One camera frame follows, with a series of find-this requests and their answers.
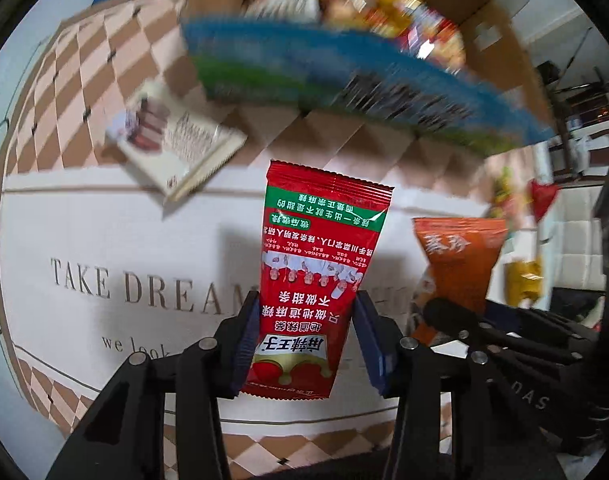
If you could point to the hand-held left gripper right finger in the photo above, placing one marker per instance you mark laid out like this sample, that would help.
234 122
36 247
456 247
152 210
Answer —
369 345

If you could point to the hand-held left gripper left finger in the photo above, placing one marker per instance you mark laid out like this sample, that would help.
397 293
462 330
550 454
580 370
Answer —
245 345

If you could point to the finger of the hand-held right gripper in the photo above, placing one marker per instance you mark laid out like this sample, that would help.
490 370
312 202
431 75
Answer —
544 325
444 312

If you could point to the orange snack packet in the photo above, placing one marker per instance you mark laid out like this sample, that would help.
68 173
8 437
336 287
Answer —
459 260

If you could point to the red and green snack packet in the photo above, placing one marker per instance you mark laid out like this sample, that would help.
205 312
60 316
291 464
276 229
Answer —
314 240

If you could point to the cardboard box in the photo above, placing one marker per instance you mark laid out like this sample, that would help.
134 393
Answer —
334 75

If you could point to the yellow snack packet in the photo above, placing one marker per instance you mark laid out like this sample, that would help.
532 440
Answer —
524 280

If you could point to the white quilted chair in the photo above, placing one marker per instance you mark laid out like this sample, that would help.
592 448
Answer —
579 255

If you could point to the small red snack packet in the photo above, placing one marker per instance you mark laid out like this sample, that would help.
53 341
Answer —
542 195

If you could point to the green candy packet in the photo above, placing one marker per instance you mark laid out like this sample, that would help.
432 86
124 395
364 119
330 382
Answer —
504 195

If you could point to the checkered printed tablecloth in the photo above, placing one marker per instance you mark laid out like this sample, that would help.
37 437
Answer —
134 240

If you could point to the white chocolate wafer packet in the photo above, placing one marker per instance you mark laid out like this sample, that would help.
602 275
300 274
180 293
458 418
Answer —
184 145

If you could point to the red noodle packet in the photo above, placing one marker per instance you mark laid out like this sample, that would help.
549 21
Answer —
437 40

